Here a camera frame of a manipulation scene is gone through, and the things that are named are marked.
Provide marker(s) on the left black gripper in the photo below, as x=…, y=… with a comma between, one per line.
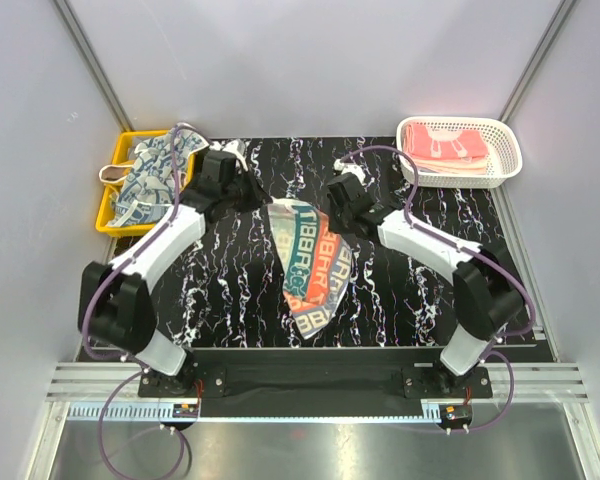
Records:
x=258, y=197

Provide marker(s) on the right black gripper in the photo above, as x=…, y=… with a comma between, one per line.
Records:
x=333, y=225

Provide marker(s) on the orange grey printed towel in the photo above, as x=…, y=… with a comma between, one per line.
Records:
x=316, y=263

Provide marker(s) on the blue white patterned towel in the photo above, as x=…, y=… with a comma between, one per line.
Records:
x=150, y=175

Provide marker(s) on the pink bunny towel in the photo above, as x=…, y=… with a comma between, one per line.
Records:
x=426, y=141

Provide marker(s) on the plain pink towel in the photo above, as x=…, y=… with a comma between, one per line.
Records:
x=474, y=165

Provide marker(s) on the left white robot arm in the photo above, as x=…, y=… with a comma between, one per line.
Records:
x=115, y=298

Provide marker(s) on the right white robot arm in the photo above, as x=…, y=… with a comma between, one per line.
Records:
x=490, y=301

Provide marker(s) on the yellow plastic bin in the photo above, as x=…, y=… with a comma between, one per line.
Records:
x=110, y=220

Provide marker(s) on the beige cloth loop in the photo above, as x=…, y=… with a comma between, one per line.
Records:
x=113, y=174

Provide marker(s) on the white perforated basket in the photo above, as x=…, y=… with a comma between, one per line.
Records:
x=504, y=154

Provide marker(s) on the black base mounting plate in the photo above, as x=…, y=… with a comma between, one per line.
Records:
x=368, y=383

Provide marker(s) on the left small circuit board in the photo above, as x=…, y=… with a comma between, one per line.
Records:
x=186, y=410

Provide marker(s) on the small circuit board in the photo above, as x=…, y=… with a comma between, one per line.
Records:
x=457, y=412
x=186, y=410

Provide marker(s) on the right small circuit board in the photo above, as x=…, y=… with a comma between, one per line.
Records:
x=457, y=412

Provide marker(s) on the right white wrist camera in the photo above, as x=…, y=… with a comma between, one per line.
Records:
x=342, y=167

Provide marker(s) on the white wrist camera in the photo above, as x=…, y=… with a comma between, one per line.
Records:
x=235, y=147
x=342, y=167

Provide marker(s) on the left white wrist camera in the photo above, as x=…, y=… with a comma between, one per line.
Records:
x=235, y=147

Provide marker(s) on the slotted white cable duct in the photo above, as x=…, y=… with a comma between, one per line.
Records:
x=119, y=412

